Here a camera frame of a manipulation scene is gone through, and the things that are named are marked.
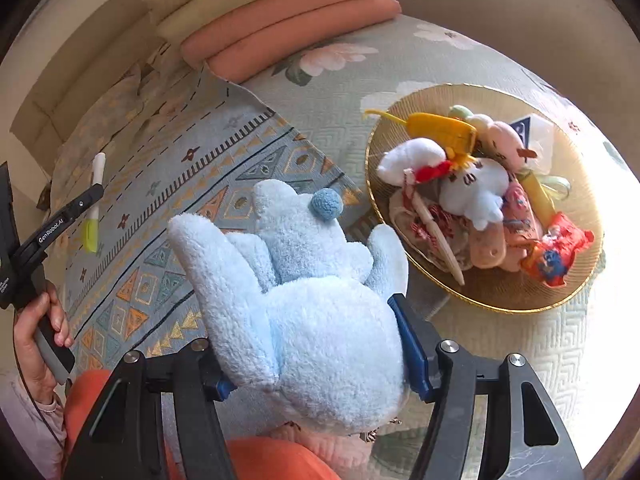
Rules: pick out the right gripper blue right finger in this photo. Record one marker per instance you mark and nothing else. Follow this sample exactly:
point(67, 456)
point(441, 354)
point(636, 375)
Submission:
point(426, 367)

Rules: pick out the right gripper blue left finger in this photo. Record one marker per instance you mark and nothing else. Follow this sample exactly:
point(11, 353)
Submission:
point(224, 386)

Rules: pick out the white pen with barcode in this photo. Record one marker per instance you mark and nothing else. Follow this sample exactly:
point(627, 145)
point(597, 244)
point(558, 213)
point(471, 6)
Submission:
point(432, 227)

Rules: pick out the big blue bunny plush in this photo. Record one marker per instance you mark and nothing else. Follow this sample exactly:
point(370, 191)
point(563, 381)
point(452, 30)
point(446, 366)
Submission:
point(299, 312)

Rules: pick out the strawberry drawstring pouch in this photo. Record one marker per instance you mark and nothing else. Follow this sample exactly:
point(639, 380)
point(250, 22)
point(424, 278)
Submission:
point(415, 233)

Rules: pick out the pink multicolour character pen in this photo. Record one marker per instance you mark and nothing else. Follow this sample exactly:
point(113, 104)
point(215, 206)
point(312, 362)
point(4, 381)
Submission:
point(520, 226)

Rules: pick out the red embroidered pouch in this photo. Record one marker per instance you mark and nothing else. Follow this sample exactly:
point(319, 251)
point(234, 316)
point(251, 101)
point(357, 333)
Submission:
point(550, 258)

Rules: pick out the light blue ghost plush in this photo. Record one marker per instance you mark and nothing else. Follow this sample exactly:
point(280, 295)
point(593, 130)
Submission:
point(476, 192)

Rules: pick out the white duck plush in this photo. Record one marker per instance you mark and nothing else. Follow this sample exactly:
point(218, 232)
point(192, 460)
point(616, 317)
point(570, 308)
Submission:
point(424, 157)

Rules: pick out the yellow tape measure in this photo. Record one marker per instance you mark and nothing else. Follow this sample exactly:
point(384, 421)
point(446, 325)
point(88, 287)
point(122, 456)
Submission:
point(457, 138)

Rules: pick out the tricolour dango plush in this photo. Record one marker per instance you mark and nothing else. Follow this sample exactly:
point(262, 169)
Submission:
point(496, 140)

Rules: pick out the blue floss pick box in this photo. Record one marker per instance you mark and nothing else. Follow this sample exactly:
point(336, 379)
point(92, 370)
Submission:
point(537, 135)

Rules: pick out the green Bubble strap keychain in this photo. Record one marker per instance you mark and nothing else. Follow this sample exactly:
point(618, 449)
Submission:
point(557, 188)

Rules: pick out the left floral pillow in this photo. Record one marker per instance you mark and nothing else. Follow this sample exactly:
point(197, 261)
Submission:
point(108, 115)

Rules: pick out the patterned blue rug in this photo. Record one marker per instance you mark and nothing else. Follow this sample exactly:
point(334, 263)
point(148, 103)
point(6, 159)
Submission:
point(200, 148)

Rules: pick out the folded pink quilt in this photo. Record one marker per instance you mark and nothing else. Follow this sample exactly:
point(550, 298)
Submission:
point(249, 39)

